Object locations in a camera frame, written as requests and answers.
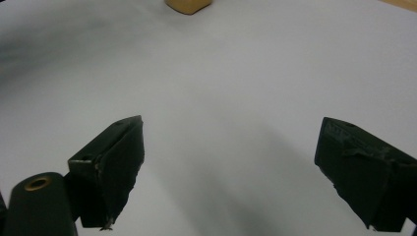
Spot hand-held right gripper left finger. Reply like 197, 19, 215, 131
67, 114, 146, 231

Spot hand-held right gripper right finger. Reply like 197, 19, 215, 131
314, 116, 417, 233

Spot tan wooden pen holder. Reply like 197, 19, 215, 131
163, 0, 213, 16

